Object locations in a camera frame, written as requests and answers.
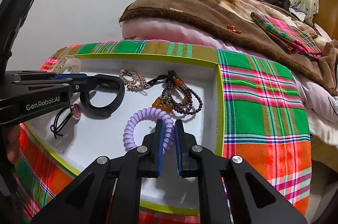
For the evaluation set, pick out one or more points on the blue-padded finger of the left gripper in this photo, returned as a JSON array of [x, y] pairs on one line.
[[74, 76]]

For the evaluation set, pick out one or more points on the translucent beige hair claw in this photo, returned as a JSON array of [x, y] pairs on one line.
[[67, 64]]

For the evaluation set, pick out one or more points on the pink white quilt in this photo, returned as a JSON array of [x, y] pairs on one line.
[[319, 104]]

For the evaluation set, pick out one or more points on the gold rhinestone hair clip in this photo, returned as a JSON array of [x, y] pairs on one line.
[[133, 81]]

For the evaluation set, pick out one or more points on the wooden wardrobe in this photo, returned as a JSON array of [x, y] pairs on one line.
[[327, 17]]

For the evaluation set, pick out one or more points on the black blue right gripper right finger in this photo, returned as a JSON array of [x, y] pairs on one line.
[[230, 190]]

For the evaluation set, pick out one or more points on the plaid red green cloth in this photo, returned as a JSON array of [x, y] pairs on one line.
[[264, 122]]

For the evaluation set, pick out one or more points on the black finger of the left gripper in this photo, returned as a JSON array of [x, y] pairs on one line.
[[92, 82]]

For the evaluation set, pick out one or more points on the yellow white shallow box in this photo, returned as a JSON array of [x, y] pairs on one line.
[[81, 142]]

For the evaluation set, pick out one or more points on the black wristband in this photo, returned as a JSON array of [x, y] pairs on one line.
[[102, 102]]

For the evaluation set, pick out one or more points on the person's left hand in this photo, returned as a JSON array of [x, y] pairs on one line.
[[12, 143]]

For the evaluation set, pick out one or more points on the folded plaid cloth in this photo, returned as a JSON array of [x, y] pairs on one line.
[[289, 37]]

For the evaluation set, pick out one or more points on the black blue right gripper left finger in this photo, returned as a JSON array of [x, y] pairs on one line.
[[108, 190]]

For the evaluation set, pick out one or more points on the brown fleece blanket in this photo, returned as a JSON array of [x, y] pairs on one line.
[[230, 20]]

